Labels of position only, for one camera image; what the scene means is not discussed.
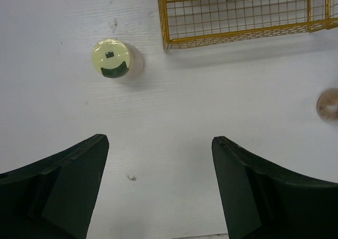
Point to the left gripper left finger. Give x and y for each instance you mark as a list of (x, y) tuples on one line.
[(55, 196)]

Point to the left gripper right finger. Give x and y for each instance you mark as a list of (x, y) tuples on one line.
[(261, 199)]

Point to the pink lid spice jar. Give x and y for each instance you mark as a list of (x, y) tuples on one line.
[(326, 106)]

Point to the yellow lid spice jar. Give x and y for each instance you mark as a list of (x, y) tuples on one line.
[(117, 60)]

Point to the yellow wire rack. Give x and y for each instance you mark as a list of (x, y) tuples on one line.
[(194, 23)]

